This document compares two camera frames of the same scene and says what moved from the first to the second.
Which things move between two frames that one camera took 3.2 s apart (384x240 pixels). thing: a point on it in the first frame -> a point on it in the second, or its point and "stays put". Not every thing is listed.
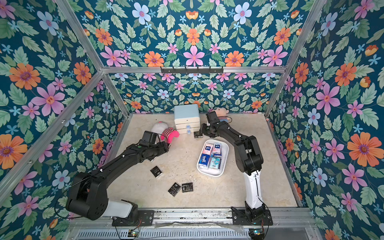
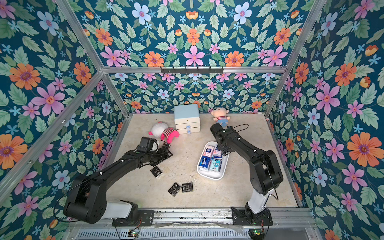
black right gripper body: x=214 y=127 -> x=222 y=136
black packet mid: x=156 y=171 stays put
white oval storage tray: x=213 y=157 stays put
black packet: x=174 y=189 stays put
